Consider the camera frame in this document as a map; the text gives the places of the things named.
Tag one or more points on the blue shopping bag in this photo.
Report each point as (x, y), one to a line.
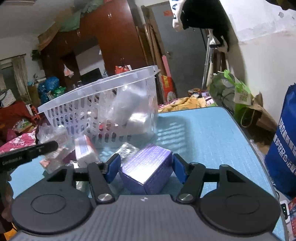
(280, 159)

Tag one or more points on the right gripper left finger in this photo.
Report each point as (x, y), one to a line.
(100, 175)

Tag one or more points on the white red box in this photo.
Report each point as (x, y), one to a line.
(85, 152)

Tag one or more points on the green plastic bag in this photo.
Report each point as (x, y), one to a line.
(230, 93)

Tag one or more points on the white and black hanging garment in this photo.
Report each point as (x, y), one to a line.
(205, 14)

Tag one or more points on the grey door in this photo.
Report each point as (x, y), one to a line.
(185, 50)

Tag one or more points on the white plastic laundry basket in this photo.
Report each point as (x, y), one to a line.
(110, 111)

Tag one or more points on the dark red wooden wardrobe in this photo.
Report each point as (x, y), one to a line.
(114, 27)

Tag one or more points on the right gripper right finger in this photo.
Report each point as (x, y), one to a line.
(191, 176)

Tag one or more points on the orange white plastic bag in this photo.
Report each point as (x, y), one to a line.
(67, 72)

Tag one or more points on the purple box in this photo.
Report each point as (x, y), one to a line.
(148, 171)

